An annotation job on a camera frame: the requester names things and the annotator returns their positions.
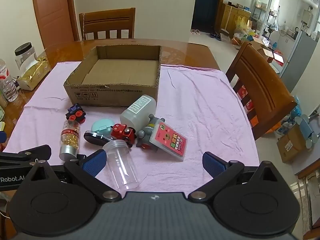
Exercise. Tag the wooden chair with grooved back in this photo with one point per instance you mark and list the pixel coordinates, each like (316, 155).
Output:
(262, 87)

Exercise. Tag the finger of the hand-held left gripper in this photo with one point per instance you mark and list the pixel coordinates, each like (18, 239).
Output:
(27, 153)

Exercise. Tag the black handheld device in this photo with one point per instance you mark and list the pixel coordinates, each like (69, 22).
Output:
(93, 137)

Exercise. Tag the bottle of gold capsules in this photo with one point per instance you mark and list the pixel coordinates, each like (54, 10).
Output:
(70, 140)

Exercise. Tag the wooden cabinet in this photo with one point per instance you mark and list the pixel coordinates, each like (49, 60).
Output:
(233, 17)

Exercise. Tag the grey toy figure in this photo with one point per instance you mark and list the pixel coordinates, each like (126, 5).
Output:
(146, 135)

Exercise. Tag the clear jar with black lid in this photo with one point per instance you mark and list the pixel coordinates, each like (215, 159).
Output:
(23, 55)

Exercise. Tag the open cardboard box on floor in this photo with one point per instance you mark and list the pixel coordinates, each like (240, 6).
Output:
(262, 48)

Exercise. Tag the gold ornament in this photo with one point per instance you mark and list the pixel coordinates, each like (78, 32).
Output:
(41, 59)

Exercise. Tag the yellow plastic bag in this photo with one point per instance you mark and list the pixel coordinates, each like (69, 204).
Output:
(241, 25)

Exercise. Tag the wooden chair with slatted back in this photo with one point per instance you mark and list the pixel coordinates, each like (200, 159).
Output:
(107, 21)

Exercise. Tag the grey refrigerator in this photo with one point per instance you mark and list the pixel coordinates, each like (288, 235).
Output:
(300, 60)

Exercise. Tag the pale slippers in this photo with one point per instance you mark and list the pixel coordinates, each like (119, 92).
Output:
(195, 31)

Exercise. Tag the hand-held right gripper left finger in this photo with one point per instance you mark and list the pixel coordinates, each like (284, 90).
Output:
(93, 163)

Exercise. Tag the closed cardboard box on floor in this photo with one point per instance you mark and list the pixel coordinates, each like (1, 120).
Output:
(291, 143)

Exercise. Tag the stack of red boxes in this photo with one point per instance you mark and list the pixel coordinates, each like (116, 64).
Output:
(246, 102)

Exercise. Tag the white water heater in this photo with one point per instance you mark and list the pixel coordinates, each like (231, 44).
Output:
(307, 17)

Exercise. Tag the red toy car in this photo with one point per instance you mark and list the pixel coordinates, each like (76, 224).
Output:
(122, 132)

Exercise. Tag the clear plastic jar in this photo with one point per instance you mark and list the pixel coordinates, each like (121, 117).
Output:
(121, 165)

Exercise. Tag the pink card box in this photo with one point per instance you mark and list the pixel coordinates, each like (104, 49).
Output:
(170, 140)

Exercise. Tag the pink towel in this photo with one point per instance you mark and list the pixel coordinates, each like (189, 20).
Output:
(200, 105)

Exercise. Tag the white plastic bottle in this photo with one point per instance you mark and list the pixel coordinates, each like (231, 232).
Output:
(137, 112)

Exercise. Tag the clear water bottle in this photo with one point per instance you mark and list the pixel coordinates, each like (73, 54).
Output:
(8, 85)

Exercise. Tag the gold tissue pack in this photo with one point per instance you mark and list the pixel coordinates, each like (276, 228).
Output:
(32, 76)

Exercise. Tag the dark blue door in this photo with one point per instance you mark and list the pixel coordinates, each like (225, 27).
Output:
(207, 5)

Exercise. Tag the brown cardboard box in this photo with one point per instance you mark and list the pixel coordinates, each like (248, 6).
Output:
(120, 76)

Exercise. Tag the dark shoes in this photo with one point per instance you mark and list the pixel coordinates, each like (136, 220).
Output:
(215, 36)

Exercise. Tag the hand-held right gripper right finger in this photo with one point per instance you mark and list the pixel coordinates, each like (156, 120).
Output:
(212, 164)

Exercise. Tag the teal round case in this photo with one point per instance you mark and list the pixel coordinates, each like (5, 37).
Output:
(101, 128)

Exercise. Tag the blue and black toy car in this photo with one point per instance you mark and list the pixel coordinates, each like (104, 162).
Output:
(75, 113)

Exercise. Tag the brown wooden door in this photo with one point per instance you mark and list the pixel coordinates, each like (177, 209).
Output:
(52, 17)

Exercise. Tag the white kitchen counter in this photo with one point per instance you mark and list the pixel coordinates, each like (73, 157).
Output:
(283, 41)

